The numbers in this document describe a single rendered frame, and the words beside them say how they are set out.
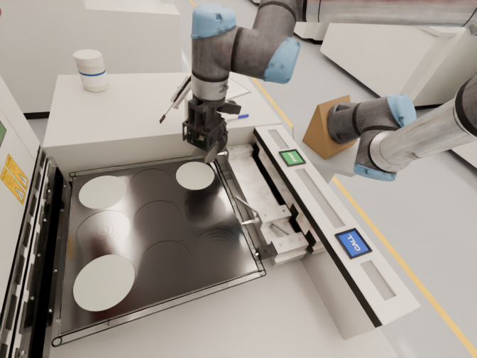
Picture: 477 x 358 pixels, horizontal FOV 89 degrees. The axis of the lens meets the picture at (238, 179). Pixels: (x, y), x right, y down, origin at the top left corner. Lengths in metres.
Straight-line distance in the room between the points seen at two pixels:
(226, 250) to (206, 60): 0.37
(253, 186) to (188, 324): 0.36
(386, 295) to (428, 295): 1.44
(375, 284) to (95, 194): 0.62
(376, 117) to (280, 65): 0.46
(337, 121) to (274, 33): 0.51
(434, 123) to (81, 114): 0.81
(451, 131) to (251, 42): 0.39
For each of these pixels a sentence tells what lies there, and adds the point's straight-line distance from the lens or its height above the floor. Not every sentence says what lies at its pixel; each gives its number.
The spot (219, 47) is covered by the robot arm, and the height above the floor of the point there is 1.22.
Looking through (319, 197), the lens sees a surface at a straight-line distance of 0.61.
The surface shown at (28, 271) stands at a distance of 0.54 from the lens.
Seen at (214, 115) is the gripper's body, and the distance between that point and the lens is 0.56.
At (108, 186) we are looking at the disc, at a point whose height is 0.90.
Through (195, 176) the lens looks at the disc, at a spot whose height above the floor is 0.90.
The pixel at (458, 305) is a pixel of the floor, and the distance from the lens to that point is 2.11.
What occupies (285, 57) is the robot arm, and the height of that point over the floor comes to 1.23.
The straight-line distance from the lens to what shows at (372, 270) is 0.56.
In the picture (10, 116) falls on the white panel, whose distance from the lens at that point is 0.61.
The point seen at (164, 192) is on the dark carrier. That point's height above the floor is 0.90.
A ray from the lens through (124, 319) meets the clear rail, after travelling 0.50.
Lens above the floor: 1.38
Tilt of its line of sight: 47 degrees down
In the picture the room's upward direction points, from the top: 12 degrees clockwise
